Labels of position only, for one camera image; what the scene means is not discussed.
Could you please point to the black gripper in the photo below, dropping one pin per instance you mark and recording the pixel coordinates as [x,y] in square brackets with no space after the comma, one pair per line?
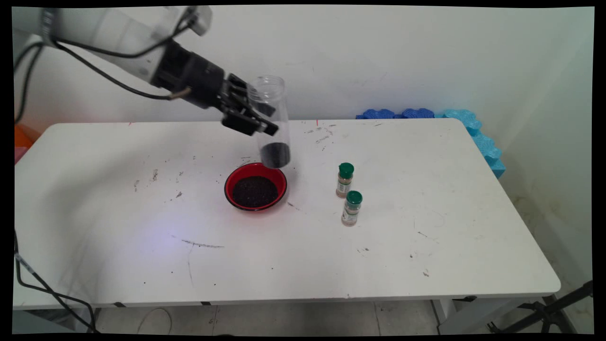
[194,78]

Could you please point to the clear plastic jar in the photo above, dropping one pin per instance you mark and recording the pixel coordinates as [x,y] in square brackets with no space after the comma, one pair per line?
[281,128]

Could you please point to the black seeds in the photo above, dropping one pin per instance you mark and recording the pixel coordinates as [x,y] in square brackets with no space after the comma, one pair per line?
[255,192]
[274,155]

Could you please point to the red bowl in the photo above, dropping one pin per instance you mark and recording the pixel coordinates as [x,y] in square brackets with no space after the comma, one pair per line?
[236,177]

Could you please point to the green-capped spice bottle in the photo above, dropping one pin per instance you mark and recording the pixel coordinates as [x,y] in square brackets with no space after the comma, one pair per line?
[351,210]
[344,182]

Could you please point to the orange box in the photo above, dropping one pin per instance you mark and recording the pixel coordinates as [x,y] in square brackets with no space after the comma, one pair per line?
[21,137]

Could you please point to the pink box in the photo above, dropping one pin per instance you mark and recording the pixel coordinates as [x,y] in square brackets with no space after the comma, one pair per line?
[20,155]

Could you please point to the light blue foam mat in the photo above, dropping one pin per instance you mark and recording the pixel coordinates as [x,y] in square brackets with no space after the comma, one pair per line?
[487,151]

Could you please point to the white table leg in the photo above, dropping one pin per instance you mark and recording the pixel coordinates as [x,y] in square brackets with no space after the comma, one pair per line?
[85,319]

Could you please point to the black tripod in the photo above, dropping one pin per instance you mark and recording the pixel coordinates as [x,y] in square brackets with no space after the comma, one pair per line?
[549,310]

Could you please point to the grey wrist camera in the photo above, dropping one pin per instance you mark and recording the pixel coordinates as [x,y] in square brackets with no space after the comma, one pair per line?
[199,19]

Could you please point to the white table frame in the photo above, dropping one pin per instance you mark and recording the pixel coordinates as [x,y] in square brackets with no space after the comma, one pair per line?
[473,315]

